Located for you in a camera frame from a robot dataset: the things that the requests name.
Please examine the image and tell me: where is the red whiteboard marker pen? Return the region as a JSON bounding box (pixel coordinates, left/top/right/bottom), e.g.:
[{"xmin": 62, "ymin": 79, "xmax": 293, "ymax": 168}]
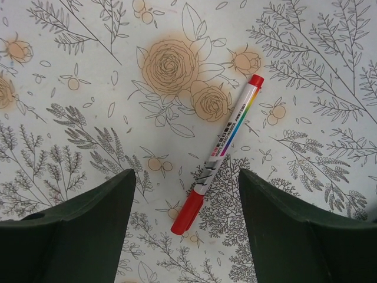
[{"xmin": 171, "ymin": 74, "xmax": 264, "ymax": 235}]

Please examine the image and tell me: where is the floral patterned table mat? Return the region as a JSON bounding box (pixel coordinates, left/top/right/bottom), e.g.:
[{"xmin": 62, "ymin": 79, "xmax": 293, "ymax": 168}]
[{"xmin": 1, "ymin": 1, "xmax": 376, "ymax": 282}]

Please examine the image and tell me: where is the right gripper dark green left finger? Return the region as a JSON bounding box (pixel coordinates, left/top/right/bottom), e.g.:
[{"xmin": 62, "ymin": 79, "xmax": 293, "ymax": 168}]
[{"xmin": 1, "ymin": 169, "xmax": 135, "ymax": 282}]

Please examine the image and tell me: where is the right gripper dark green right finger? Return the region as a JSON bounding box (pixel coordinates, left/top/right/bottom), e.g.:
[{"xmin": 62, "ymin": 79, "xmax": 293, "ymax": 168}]
[{"xmin": 239, "ymin": 169, "xmax": 376, "ymax": 282}]

